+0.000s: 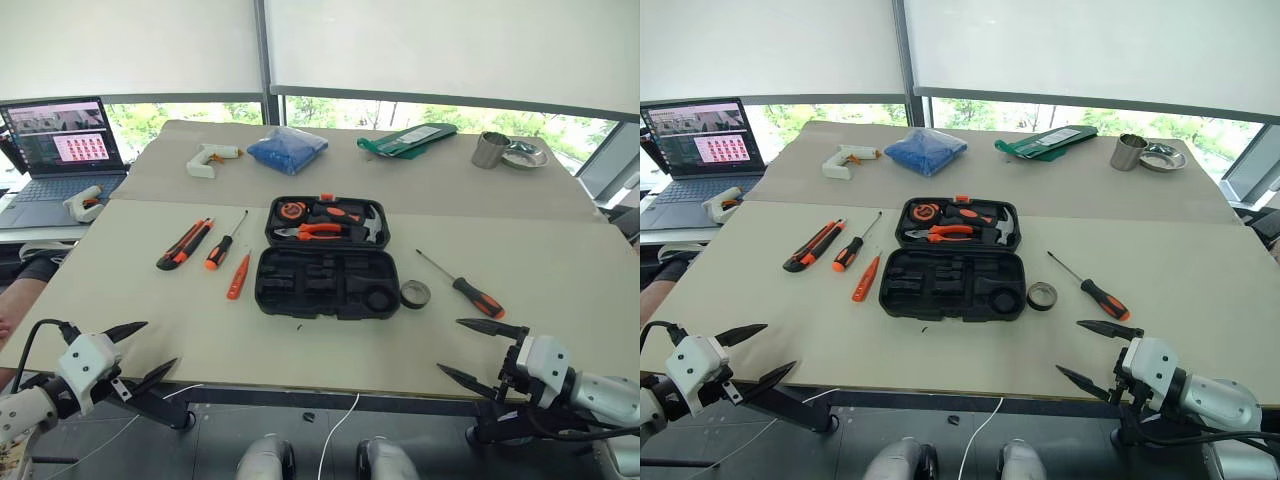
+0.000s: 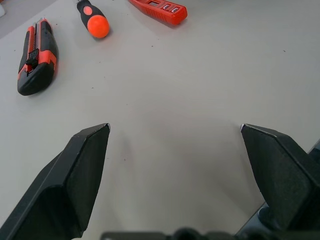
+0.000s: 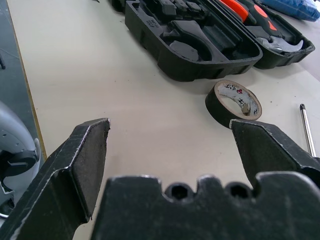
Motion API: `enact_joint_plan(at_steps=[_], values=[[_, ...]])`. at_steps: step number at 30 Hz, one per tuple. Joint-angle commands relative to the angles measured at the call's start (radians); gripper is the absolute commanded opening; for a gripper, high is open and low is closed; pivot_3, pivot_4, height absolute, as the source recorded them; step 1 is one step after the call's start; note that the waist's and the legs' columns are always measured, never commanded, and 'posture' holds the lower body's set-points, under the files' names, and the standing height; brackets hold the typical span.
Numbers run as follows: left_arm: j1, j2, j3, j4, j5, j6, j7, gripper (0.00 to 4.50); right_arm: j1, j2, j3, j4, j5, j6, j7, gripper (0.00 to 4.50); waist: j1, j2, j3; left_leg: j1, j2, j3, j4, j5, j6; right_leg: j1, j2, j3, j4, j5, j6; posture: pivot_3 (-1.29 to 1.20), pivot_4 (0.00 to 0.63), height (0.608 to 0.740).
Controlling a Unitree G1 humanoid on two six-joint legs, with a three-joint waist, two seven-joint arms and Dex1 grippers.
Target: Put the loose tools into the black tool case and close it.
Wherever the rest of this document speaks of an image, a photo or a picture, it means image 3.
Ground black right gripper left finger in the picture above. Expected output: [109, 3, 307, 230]
[0, 117, 112, 240]

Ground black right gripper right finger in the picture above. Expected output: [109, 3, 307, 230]
[229, 118, 320, 188]

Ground black orange handle screwdriver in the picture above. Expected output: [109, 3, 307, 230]
[299, 103, 318, 158]

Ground black electrical tape roll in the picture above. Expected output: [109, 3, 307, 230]
[204, 79, 263, 128]

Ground black tool case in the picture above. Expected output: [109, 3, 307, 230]
[109, 0, 316, 83]

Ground silver robot torso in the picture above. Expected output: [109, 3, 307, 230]
[0, 99, 42, 218]

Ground claw hammer orange black handle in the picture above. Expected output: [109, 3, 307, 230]
[243, 2, 305, 55]

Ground orange handle pliers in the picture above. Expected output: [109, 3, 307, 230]
[219, 0, 251, 23]

